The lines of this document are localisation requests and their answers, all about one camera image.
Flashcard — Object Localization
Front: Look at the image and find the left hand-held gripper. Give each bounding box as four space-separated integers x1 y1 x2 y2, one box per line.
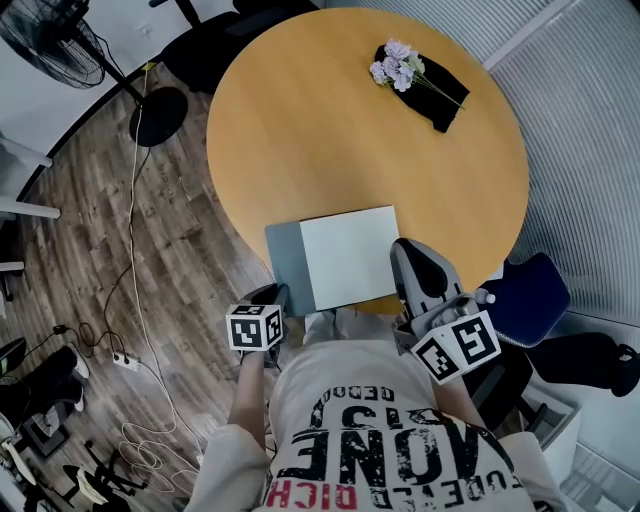
225 283 291 370

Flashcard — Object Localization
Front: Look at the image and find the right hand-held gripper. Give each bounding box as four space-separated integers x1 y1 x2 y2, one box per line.
389 238 503 387

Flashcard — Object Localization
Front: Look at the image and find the person's right forearm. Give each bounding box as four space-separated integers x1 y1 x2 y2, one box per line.
433 372 497 432

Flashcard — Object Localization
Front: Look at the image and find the person's left forearm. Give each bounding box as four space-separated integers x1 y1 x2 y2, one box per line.
226 349 275 449

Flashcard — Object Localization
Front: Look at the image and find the blue office chair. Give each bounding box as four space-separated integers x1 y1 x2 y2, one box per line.
478 252 572 350

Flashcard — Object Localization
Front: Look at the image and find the white printed t-shirt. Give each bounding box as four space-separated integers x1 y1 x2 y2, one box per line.
187 339 571 512

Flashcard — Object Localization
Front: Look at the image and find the black bag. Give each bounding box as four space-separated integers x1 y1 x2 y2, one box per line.
527 331 640 399

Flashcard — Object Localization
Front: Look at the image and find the white storage box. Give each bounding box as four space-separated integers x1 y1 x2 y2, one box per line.
519 383 584 454

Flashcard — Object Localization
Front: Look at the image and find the white power strip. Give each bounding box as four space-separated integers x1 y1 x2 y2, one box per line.
112 351 143 373

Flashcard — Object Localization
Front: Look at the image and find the black tripod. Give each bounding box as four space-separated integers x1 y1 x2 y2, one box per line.
59 439 147 507

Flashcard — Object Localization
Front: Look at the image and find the black cloth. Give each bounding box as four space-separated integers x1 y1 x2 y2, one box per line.
374 43 472 135

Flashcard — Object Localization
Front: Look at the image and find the black office chair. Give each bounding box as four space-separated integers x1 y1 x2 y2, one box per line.
148 0 321 95

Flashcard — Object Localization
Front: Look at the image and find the purple artificial flower bunch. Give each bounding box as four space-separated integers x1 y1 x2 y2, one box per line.
369 38 467 111

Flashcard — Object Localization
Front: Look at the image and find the black standing fan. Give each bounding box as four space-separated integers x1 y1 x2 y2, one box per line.
0 0 190 149

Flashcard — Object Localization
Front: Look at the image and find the black cable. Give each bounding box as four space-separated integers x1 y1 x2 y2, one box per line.
29 144 154 364

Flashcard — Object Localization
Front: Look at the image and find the long white cable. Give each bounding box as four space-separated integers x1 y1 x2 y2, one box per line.
118 62 207 484

